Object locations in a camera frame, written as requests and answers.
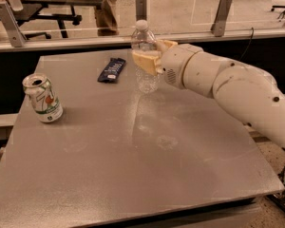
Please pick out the left metal barrier bracket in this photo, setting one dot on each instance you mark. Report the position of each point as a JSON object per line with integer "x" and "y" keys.
{"x": 16, "y": 38}

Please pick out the dark blue snack wrapper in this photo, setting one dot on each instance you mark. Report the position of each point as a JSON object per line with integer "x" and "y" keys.
{"x": 111, "y": 72}

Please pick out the middle metal barrier bracket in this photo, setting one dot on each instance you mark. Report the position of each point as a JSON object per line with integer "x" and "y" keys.
{"x": 141, "y": 9}

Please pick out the white green soda can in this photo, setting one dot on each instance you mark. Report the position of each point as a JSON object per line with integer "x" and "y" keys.
{"x": 44, "y": 101}

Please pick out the person in tan trousers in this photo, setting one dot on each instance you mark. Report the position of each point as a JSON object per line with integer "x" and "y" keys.
{"x": 106, "y": 18}

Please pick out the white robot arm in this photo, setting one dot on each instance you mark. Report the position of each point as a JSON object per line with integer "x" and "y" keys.
{"x": 247, "y": 93}

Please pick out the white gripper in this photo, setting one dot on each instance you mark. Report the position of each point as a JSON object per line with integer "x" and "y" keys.
{"x": 173, "y": 65}

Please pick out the right metal barrier bracket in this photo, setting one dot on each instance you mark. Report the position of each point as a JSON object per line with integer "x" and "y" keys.
{"x": 219, "y": 25}

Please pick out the metal barrier bracket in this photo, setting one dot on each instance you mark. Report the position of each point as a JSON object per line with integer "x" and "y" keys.
{"x": 141, "y": 9}
{"x": 219, "y": 25}
{"x": 16, "y": 38}

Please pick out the clear plastic water bottle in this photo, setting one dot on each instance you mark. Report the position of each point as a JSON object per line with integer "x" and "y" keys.
{"x": 142, "y": 40}

